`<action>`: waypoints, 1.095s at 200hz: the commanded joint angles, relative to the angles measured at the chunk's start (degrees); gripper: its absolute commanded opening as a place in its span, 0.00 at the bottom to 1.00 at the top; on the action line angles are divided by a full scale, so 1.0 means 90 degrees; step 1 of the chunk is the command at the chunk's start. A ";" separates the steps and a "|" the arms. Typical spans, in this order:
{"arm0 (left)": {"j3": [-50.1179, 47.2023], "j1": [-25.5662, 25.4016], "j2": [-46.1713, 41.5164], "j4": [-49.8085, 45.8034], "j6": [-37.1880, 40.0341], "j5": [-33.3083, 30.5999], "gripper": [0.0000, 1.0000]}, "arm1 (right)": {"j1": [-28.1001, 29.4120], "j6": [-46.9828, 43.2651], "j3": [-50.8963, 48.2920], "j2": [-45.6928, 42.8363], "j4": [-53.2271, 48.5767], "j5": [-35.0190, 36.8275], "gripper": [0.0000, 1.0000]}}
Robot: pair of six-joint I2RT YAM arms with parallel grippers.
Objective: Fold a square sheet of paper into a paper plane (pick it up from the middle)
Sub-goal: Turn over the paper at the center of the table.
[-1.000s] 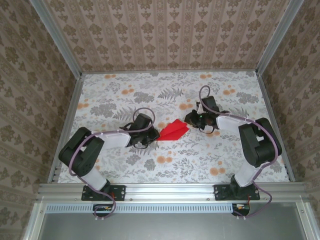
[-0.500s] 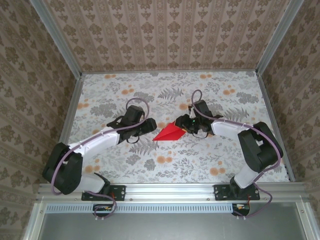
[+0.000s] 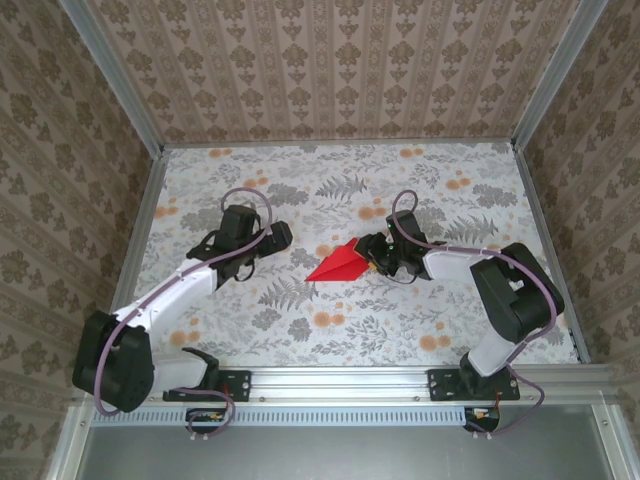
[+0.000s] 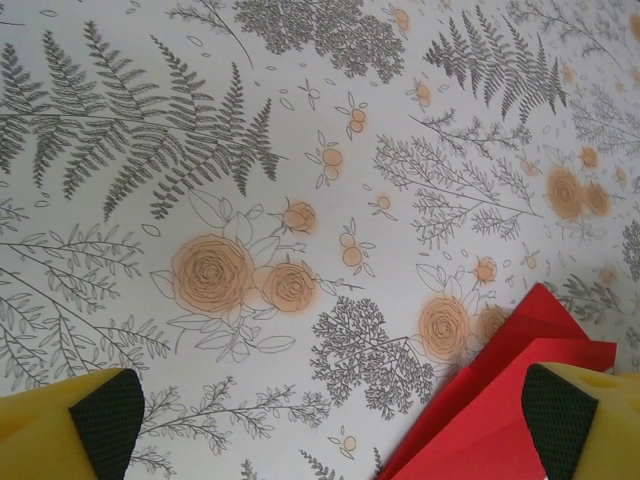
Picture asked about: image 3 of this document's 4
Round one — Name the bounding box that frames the grey slotted cable duct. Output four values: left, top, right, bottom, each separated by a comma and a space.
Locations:
92, 405, 504, 429

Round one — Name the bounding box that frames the aluminium right frame post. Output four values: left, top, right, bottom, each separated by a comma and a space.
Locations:
510, 0, 609, 151

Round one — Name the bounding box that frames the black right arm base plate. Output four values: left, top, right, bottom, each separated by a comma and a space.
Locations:
428, 368, 521, 403

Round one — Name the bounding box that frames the black left connector board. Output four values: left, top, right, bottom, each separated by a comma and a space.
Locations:
185, 407, 226, 434

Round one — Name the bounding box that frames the aluminium frame post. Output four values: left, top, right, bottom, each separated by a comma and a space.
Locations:
59, 0, 166, 156
510, 0, 609, 151

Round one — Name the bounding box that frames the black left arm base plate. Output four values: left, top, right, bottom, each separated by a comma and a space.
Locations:
163, 368, 252, 403

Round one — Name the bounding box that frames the aluminium left table rail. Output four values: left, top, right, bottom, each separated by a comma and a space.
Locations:
112, 149, 169, 315

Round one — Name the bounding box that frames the black connector board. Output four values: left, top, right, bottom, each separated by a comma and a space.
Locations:
185, 407, 226, 434
463, 405, 501, 432

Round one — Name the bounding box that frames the red square paper sheet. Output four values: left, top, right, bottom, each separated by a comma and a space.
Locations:
305, 238, 374, 284

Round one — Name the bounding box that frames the black right connector board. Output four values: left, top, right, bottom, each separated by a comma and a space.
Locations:
463, 405, 501, 432

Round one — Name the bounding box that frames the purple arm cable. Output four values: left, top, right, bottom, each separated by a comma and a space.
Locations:
94, 187, 271, 444
391, 189, 560, 441

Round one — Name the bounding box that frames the aluminium mounting rail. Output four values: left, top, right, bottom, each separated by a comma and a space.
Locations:
74, 364, 614, 404

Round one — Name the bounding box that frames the aluminium left frame post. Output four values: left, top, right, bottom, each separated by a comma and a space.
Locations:
59, 0, 166, 156

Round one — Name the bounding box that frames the grey metal panel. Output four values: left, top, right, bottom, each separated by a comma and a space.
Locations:
74, 424, 614, 480

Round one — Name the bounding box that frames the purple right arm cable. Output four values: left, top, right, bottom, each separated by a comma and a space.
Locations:
391, 189, 560, 441

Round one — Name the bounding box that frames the aluminium rear table rail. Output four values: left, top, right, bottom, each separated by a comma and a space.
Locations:
162, 140, 516, 150

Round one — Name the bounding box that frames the aluminium right table rail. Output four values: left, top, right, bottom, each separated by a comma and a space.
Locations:
512, 144, 591, 364

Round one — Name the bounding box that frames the floral patterned table cover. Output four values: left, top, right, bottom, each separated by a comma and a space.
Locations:
114, 143, 584, 369

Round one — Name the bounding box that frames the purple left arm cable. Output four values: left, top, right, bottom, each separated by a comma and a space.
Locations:
94, 187, 271, 444

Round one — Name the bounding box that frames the aluminium table rail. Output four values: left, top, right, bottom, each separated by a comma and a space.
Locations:
162, 140, 516, 150
512, 144, 591, 364
112, 149, 169, 315

